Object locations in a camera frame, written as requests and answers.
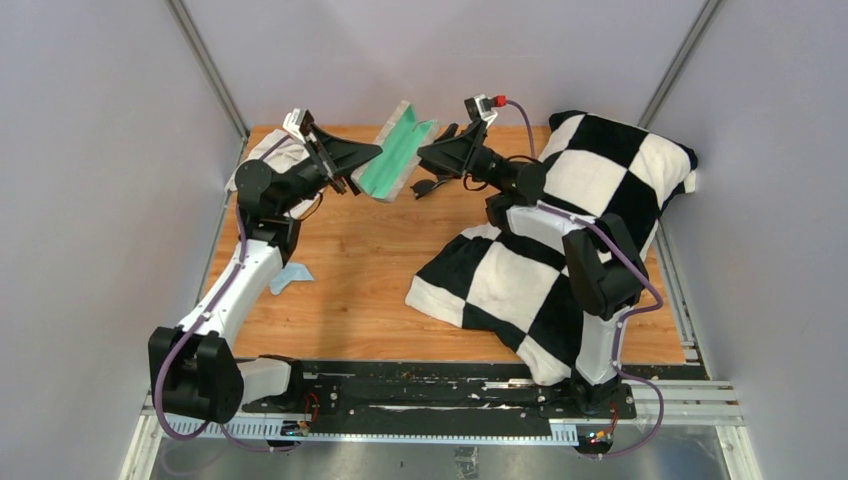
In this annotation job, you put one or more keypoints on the aluminium frame post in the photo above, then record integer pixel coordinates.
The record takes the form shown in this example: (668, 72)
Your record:
(203, 57)
(708, 10)

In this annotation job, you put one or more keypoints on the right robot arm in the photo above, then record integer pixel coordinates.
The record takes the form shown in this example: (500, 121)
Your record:
(552, 281)

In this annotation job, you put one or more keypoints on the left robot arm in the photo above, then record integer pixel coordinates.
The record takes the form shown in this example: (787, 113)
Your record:
(194, 372)

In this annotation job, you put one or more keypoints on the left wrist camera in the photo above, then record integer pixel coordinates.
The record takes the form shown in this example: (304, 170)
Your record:
(298, 124)

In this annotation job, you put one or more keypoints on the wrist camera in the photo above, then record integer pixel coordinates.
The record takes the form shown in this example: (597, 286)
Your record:
(484, 108)
(298, 124)

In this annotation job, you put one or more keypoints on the black sunglasses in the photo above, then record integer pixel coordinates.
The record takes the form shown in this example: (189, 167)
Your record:
(424, 187)

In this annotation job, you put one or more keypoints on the right aluminium frame post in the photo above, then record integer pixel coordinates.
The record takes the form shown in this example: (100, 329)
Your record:
(708, 10)

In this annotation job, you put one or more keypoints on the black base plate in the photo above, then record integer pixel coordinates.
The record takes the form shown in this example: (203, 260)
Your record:
(442, 399)

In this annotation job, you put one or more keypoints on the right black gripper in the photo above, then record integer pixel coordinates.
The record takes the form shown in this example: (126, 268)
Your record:
(454, 158)

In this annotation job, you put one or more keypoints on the light blue lens cloth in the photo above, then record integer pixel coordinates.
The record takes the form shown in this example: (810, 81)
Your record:
(290, 273)

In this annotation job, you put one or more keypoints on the grey glasses case green lining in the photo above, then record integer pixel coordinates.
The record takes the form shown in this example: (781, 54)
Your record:
(384, 177)

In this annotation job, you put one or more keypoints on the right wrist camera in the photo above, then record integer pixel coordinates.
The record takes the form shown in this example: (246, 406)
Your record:
(484, 108)

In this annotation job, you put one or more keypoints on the white crumpled cloth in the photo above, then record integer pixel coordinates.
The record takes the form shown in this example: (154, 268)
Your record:
(281, 153)

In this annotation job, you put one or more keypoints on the left aluminium frame post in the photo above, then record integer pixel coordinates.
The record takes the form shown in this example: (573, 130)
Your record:
(203, 57)

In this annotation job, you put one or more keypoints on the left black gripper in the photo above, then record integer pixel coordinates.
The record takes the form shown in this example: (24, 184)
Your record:
(340, 158)

